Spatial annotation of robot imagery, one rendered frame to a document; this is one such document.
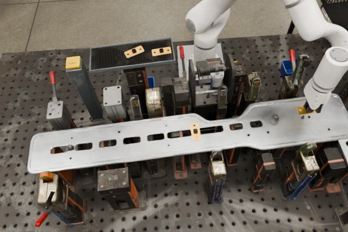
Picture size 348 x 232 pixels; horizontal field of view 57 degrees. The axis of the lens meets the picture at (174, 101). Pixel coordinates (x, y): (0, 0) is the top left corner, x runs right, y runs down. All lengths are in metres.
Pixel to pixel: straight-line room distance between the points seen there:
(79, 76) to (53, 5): 2.29
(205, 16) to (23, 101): 1.17
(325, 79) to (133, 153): 0.78
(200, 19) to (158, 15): 1.89
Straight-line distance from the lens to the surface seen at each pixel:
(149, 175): 1.62
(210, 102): 1.50
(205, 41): 1.63
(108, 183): 1.29
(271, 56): 2.07
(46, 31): 3.47
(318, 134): 1.47
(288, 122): 1.46
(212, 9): 1.42
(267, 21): 3.33
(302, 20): 1.13
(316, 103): 1.30
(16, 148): 1.90
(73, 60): 1.48
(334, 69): 1.17
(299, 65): 1.42
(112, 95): 1.38
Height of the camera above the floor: 2.22
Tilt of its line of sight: 57 degrees down
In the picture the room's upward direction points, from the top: 5 degrees counter-clockwise
